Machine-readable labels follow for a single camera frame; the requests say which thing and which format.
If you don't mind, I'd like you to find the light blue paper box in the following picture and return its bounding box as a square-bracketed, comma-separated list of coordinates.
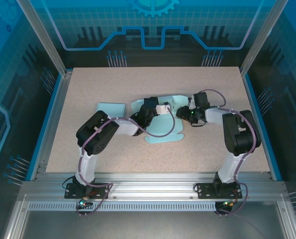
[130, 94, 190, 145]
[96, 103, 127, 120]

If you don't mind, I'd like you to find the blue table edge strip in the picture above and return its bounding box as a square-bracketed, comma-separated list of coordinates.
[25, 74, 64, 181]
[242, 73, 283, 181]

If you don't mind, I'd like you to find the small green-lit circuit board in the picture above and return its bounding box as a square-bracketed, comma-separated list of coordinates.
[220, 199, 236, 209]
[77, 196, 92, 208]

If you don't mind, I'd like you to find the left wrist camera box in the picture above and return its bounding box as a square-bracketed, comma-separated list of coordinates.
[155, 102, 173, 116]

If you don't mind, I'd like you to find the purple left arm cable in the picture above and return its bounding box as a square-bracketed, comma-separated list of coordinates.
[75, 108, 176, 217]

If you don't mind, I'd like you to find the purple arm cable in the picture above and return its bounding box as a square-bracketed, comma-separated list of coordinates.
[201, 89, 261, 216]
[75, 108, 176, 217]

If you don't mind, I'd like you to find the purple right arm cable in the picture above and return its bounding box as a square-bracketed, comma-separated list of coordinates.
[201, 89, 261, 216]

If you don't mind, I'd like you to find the aluminium frame crossbeam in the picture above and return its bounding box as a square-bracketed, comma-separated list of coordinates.
[17, 173, 287, 202]

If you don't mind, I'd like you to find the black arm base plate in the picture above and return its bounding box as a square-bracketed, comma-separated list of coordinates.
[196, 183, 243, 199]
[64, 183, 111, 199]

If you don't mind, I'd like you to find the slotted white cable duct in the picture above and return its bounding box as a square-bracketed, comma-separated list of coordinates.
[27, 202, 217, 211]

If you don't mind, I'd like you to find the aluminium frame post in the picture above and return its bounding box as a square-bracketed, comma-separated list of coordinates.
[239, 0, 290, 75]
[16, 0, 73, 78]

